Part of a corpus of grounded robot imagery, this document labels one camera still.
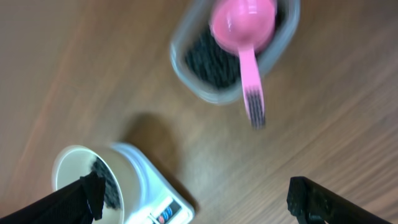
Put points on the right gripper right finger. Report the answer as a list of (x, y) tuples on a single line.
[(311, 203)]

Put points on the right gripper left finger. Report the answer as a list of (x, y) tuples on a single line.
[(80, 202)]

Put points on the pink plastic measuring scoop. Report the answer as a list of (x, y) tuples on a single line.
[(242, 28)]

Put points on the black beans in bowl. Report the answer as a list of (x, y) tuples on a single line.
[(111, 195)]

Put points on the white bowl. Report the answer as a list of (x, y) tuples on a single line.
[(76, 161)]

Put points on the white digital kitchen scale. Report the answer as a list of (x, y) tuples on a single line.
[(160, 202)]

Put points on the black peppercorns pile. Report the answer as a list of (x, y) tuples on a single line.
[(210, 63)]

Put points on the clear plastic container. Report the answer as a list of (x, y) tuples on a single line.
[(196, 21)]

